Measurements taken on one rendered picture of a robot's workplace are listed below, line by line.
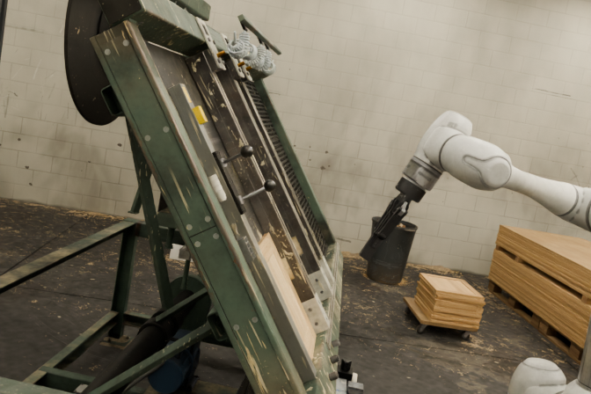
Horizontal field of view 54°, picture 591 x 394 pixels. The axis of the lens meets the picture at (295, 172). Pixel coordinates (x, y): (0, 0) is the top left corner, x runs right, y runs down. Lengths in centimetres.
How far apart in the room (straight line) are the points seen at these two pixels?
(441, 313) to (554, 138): 357
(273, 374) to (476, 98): 633
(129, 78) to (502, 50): 655
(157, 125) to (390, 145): 595
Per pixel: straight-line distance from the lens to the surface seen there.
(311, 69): 712
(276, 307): 175
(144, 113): 149
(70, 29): 228
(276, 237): 208
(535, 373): 201
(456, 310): 517
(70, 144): 741
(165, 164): 148
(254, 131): 243
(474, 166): 138
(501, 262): 698
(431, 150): 150
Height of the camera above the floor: 167
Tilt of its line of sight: 6 degrees down
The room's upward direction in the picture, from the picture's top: 10 degrees clockwise
